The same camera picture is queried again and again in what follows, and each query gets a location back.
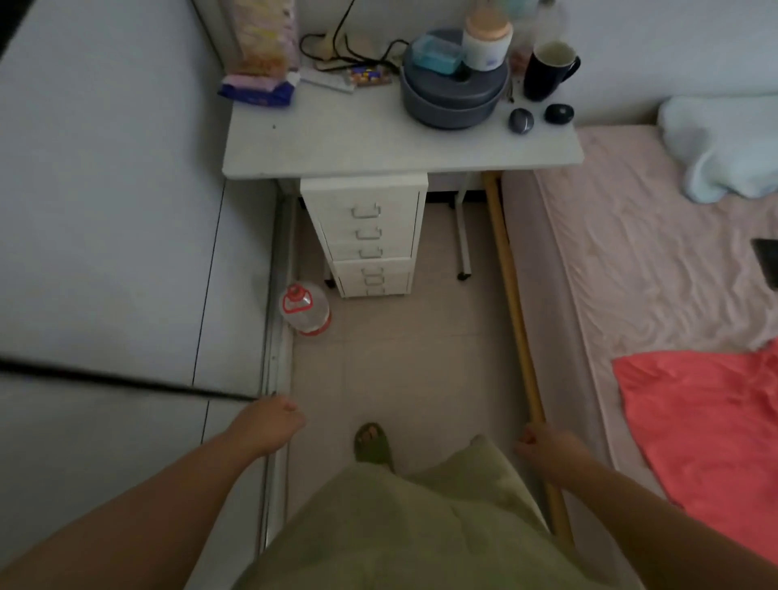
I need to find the person's left hand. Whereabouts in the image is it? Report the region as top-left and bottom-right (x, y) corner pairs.
(228, 394), (308, 458)

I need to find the person's right hand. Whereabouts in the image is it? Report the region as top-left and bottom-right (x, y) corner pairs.
(513, 421), (588, 487)

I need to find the thin black rod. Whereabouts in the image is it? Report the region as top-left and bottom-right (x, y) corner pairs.
(0, 357), (271, 403)

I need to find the person's left forearm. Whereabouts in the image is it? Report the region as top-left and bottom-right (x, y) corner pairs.
(0, 422), (268, 590)

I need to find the person's right forearm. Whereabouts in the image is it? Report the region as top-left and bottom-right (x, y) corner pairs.
(556, 456), (778, 590)

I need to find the green slipper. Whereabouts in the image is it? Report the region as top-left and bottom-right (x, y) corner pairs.
(354, 422), (396, 474)

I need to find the clear bottle with red cap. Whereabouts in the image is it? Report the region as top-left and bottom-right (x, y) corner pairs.
(279, 282), (333, 337)

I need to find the green skirt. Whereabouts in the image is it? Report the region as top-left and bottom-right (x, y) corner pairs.
(234, 434), (645, 590)

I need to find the coral red cloth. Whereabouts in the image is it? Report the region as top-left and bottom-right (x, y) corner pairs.
(612, 339), (778, 566)

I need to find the white drawer unit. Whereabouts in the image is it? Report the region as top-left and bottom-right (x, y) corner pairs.
(300, 173), (429, 299)

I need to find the bed with pink sheet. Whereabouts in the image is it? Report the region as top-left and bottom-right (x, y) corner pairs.
(501, 124), (778, 572)

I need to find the white sliding wardrobe door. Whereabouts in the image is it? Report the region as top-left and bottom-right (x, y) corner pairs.
(0, 0), (295, 590)

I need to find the white desk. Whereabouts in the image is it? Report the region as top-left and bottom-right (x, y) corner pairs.
(221, 61), (586, 282)

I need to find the black phone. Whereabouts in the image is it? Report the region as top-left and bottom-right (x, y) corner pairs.
(750, 238), (778, 291)

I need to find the blue tissue packet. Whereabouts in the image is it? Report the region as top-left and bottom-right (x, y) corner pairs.
(218, 83), (297, 109)

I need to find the pink packet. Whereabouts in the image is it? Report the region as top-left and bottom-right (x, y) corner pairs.
(222, 73), (291, 91)

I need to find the white tube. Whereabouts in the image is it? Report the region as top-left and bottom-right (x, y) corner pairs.
(299, 67), (356, 94)

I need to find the small colourful box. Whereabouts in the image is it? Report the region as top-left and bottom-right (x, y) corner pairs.
(346, 68), (393, 88)

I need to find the pale blue blanket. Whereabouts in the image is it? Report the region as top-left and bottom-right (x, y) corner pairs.
(656, 93), (778, 204)

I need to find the grey pot with lid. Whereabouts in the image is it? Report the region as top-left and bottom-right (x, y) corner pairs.
(399, 29), (511, 131)

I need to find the dark mug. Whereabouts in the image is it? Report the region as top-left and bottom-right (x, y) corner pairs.
(523, 41), (582, 103)

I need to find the patterned snack bag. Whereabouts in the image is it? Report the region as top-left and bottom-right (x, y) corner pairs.
(230, 0), (300, 79)

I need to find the blue plastic container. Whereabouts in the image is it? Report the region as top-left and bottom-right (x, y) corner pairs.
(411, 34), (466, 76)

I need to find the white jar with peach lid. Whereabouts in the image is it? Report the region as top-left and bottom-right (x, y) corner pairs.
(461, 5), (514, 73)

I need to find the clear plastic bottle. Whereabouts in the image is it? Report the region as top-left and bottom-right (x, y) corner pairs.
(532, 0), (569, 49)

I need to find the yellow wooden bed rail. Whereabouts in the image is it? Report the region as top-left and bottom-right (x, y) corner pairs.
(481, 171), (575, 551)

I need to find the black cable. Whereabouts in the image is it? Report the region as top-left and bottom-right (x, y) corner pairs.
(299, 0), (409, 68)

